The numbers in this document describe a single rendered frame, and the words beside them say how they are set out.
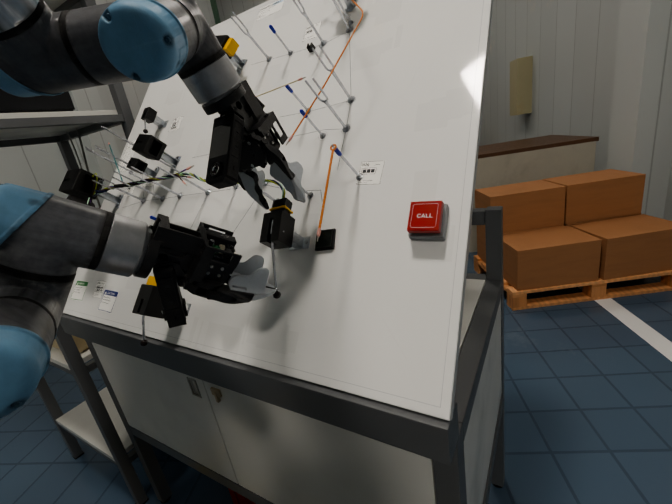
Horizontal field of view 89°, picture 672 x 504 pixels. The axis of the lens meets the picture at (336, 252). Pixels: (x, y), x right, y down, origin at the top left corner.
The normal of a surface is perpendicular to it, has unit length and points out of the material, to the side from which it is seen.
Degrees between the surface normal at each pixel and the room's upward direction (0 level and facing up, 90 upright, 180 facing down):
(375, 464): 90
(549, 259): 90
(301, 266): 51
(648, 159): 90
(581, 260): 90
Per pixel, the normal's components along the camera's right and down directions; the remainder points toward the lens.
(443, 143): -0.48, -0.32
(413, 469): -0.50, 0.36
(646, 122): -0.11, 0.33
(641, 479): -0.16, -0.93
